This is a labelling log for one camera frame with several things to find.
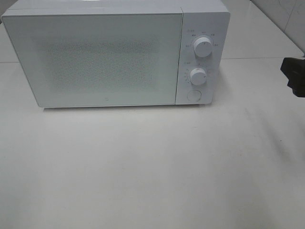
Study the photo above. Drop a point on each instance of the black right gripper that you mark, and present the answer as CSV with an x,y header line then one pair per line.
x,y
294,70

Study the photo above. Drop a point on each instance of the round microwave door button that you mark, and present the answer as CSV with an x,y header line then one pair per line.
x,y
194,96

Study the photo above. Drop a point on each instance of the white microwave knob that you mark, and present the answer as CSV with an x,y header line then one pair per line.
x,y
203,46
198,76

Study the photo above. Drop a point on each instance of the white microwave door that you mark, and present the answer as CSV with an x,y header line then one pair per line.
x,y
98,60

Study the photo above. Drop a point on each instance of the white microwave oven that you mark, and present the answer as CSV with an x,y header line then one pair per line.
x,y
199,18

